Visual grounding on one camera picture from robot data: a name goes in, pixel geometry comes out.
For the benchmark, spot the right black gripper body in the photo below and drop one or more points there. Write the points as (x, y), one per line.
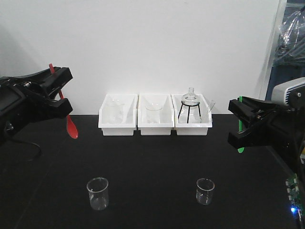
(292, 135)

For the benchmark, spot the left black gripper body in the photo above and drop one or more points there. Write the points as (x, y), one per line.
(20, 104)

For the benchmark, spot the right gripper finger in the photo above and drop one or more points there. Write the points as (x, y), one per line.
(258, 133)
(256, 114)

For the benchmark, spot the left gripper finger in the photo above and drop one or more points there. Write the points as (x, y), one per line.
(54, 109)
(46, 83)

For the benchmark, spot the red plastic spoon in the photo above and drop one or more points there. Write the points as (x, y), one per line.
(70, 126)

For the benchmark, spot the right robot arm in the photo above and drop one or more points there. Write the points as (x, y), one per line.
(268, 124)

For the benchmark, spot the clear glass dish in bin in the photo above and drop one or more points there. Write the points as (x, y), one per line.
(209, 110)

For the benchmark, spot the right white storage bin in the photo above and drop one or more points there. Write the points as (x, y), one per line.
(193, 128)

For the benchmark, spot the white storage bin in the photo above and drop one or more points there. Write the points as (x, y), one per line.
(193, 128)
(166, 114)
(129, 123)

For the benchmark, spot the round glass flask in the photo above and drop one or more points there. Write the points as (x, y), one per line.
(190, 98)

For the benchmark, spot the green circuit board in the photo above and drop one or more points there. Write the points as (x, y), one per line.
(294, 196)

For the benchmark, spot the blue equipment at right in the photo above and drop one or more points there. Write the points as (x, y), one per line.
(289, 57)

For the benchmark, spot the glass beaker in left bin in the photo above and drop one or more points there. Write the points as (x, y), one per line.
(115, 111)

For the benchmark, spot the glass beaker in bin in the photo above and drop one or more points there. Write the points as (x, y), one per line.
(115, 111)
(153, 113)

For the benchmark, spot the left white storage bin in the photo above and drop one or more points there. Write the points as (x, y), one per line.
(129, 123)

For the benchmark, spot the right front glass beaker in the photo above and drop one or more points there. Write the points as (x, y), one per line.
(204, 191)

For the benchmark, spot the left front glass beaker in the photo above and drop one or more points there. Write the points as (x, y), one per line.
(98, 193)

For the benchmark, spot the middle white storage bin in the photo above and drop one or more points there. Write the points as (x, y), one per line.
(166, 114)

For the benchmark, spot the glass beaker in middle bin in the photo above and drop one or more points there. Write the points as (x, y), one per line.
(153, 113)

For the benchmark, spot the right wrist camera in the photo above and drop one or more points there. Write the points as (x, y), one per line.
(290, 93)

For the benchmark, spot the black wire tripod stand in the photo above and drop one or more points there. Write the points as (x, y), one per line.
(189, 112)

